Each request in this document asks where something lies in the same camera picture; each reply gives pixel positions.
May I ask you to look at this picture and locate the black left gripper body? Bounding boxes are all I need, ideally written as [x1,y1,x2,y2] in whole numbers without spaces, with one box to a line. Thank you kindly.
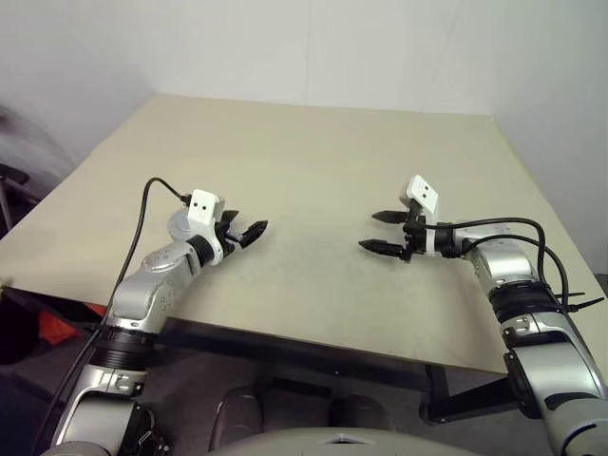
[215,218,246,256]

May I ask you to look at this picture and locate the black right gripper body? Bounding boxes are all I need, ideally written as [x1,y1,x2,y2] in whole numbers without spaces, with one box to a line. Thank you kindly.
[402,199,427,263]

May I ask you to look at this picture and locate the black table leg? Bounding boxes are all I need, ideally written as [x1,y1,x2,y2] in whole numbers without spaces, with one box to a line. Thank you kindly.
[419,364,510,427]

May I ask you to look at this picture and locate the dark rounded shape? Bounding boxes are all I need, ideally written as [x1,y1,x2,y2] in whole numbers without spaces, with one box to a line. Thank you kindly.
[215,386,266,441]

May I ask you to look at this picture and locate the red object under table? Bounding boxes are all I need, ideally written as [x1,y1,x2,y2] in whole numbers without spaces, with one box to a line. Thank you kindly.
[36,303,108,344]

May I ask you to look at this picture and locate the grey robot torso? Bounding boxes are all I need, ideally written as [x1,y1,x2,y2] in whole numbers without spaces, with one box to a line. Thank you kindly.
[208,426,476,456]

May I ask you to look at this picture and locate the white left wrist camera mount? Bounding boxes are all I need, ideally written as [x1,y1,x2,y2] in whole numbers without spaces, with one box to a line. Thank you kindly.
[186,188,227,266]

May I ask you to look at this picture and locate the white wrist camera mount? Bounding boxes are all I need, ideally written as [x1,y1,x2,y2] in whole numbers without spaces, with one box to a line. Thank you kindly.
[186,188,227,266]
[406,174,442,258]

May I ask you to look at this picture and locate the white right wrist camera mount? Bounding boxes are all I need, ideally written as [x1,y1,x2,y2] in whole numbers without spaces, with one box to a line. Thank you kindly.
[406,174,442,258]

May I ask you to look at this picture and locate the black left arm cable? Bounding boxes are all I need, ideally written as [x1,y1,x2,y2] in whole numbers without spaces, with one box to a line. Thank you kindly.
[28,177,194,456]

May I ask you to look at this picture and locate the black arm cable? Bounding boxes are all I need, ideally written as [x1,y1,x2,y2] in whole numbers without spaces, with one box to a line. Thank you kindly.
[412,213,572,310]
[28,177,194,456]

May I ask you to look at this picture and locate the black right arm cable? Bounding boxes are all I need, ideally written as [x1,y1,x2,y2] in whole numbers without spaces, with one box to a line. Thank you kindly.
[412,213,572,310]

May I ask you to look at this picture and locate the black cable ties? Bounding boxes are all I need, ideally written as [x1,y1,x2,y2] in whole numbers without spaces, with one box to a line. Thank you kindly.
[563,291,605,315]

